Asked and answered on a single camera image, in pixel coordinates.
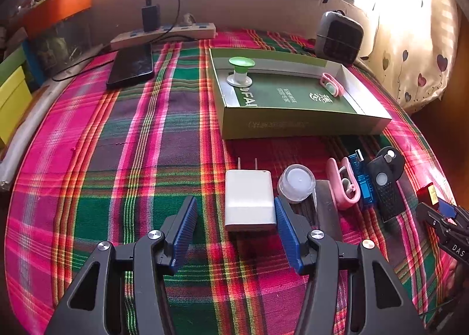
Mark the grey rectangular block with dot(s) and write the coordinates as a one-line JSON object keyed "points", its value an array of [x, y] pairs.
{"points": [[328, 210]]}

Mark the black charger adapter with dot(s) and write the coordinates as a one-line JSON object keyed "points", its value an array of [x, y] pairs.
{"points": [[151, 18]]}

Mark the beige power strip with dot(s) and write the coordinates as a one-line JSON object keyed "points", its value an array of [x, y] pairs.
{"points": [[198, 29]]}

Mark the green cardboard box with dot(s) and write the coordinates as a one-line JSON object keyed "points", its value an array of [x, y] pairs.
{"points": [[293, 122]]}

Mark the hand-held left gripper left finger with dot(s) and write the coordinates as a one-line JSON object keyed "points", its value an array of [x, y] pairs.
{"points": [[185, 225]]}

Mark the plaid cloth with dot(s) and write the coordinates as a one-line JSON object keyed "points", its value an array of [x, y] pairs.
{"points": [[110, 155]]}

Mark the black rectangular remote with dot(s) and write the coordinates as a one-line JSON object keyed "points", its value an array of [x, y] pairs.
{"points": [[388, 199]]}

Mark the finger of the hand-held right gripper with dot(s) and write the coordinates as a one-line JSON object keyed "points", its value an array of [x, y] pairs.
{"points": [[447, 208], [436, 223]]}

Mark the white charger adapter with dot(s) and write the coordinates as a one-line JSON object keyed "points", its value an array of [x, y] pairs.
{"points": [[249, 199]]}

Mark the clear storage container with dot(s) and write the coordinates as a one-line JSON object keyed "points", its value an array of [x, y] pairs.
{"points": [[62, 45]]}

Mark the yellow box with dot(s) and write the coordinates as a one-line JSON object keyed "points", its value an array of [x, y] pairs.
{"points": [[13, 100]]}

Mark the black smartphone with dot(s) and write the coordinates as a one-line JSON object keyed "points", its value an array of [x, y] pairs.
{"points": [[132, 67]]}

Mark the small pink clip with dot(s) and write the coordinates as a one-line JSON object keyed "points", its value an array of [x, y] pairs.
{"points": [[324, 80]]}

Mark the black oval remote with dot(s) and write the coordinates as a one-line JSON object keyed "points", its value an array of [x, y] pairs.
{"points": [[398, 164]]}

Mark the clear round jar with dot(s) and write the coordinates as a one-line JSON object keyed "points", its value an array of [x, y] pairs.
{"points": [[296, 184]]}

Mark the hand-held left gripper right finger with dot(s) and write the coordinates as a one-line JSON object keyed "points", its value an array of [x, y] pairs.
{"points": [[287, 232]]}

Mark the heart print curtain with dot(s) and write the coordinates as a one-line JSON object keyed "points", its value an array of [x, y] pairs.
{"points": [[410, 45]]}

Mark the green suction cup holder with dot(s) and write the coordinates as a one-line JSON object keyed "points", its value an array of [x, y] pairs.
{"points": [[240, 62]]}

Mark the orange plastic bin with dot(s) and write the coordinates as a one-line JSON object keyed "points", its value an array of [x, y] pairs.
{"points": [[62, 5]]}

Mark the blue usb module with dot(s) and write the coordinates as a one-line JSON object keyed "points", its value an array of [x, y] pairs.
{"points": [[366, 192]]}

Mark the white plug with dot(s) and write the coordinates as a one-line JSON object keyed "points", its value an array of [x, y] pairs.
{"points": [[187, 19]]}

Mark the grey desk fan heater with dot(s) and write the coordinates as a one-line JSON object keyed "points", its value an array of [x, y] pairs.
{"points": [[339, 38]]}

